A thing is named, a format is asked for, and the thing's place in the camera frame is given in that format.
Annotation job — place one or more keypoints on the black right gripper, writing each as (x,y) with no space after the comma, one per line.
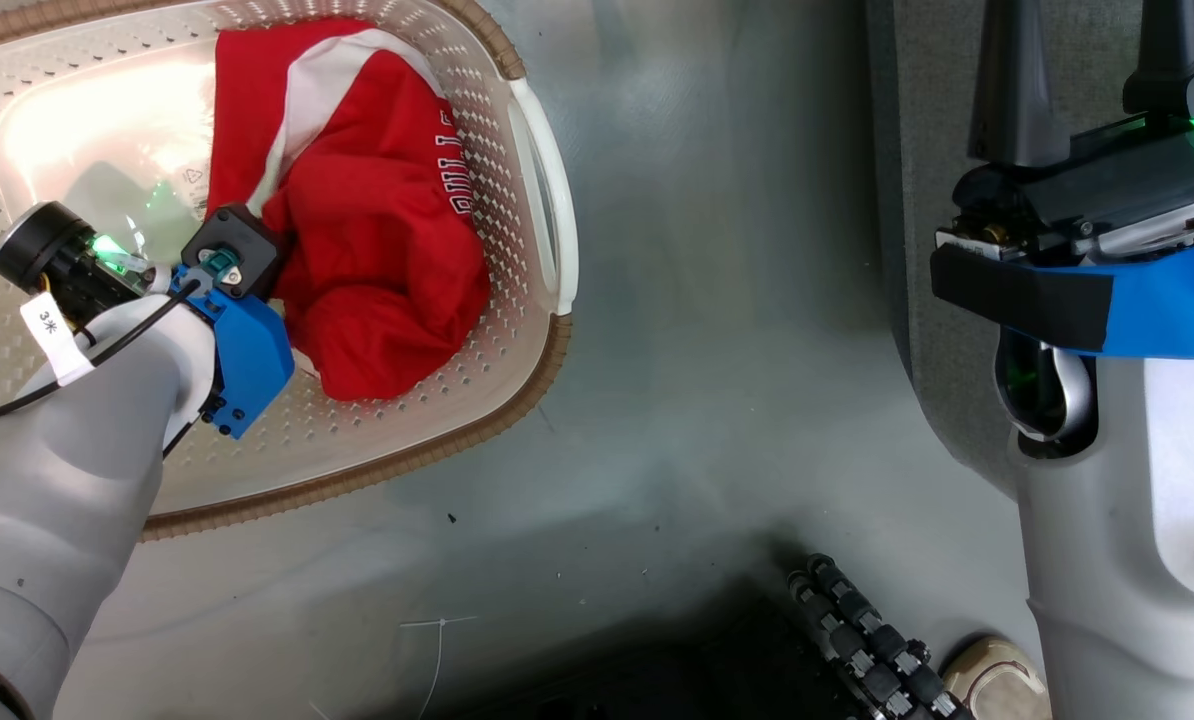
(1107,195)

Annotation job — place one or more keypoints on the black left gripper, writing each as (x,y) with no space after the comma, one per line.
(57,260)

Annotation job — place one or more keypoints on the red and white shirt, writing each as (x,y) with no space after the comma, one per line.
(377,230)

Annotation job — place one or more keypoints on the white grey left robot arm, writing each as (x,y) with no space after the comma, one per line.
(57,480)

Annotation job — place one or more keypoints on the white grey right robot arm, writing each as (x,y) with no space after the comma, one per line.
(1137,540)

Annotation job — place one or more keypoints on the white paper label tag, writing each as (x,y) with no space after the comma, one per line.
(55,340)

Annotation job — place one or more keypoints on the white perforated laundry basket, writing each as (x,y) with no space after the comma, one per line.
(477,330)

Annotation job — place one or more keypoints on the white zip tie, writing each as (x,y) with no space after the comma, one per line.
(437,660)

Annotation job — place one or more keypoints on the black roller robot wheel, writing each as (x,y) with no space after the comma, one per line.
(872,640)

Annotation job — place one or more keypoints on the beige shoe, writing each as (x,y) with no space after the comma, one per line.
(997,680)

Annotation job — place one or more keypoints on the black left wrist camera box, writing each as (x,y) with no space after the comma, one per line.
(232,250)

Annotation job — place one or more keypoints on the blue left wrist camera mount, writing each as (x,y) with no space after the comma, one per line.
(252,355)

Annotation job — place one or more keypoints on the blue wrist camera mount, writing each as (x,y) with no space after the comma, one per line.
(252,355)
(1157,305)

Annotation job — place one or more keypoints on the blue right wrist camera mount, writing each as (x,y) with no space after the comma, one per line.
(1157,305)

